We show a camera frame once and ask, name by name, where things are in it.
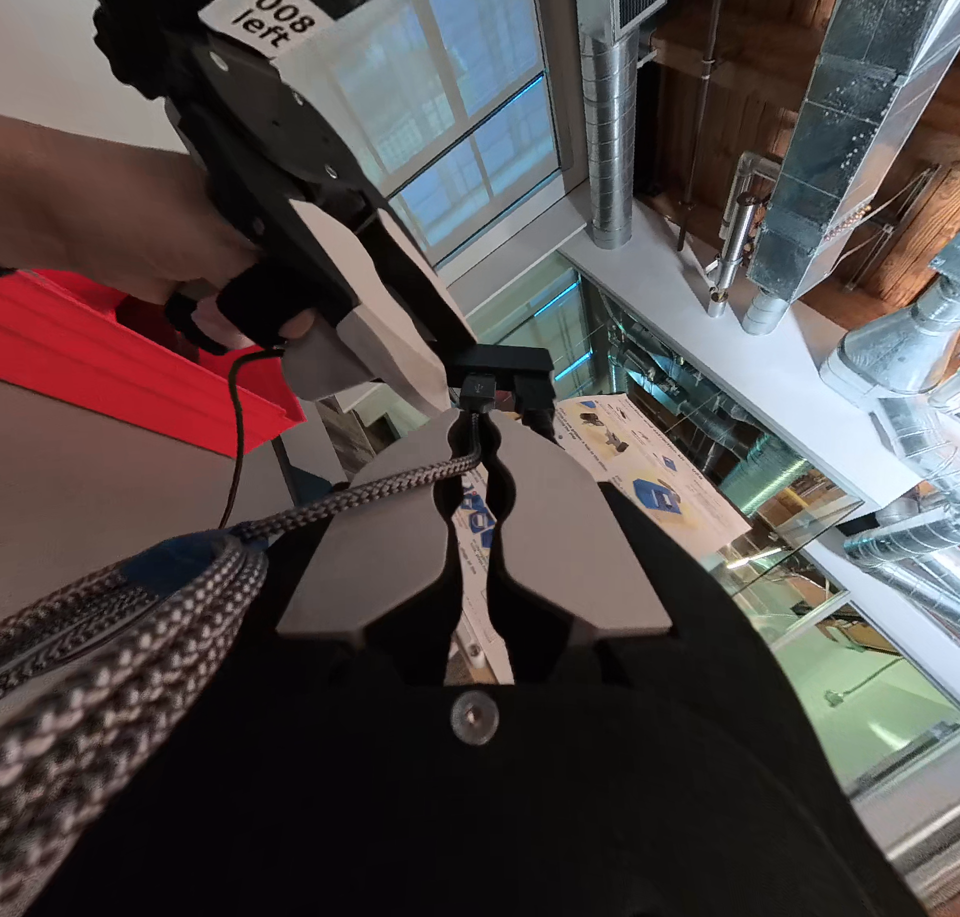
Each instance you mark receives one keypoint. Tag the printed instruction poster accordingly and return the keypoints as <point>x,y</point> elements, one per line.
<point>660,482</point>

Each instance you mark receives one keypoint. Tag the black usb hub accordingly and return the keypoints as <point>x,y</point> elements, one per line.
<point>502,360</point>

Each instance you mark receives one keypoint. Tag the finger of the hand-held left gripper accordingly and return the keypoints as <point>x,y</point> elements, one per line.
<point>420,283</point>
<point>360,279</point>

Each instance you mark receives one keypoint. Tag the rectangular silver duct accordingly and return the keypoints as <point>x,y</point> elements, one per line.
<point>847,129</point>

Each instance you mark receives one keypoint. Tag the person's left hand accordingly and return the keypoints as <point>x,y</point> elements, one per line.
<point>112,212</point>

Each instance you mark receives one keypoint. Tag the silver pipe fixture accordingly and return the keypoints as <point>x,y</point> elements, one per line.
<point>739,234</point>

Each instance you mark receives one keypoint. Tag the large window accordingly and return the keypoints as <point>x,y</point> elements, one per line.
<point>487,47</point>

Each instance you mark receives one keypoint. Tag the round metal duct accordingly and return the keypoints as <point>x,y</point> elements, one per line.
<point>609,144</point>
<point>900,347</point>

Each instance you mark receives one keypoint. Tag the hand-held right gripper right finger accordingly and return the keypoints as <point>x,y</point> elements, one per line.
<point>577,542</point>

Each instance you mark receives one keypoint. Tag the red plastic bin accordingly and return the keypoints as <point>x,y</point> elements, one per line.
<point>90,362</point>

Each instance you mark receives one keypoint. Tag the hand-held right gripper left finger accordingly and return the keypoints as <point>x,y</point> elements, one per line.
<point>360,557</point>

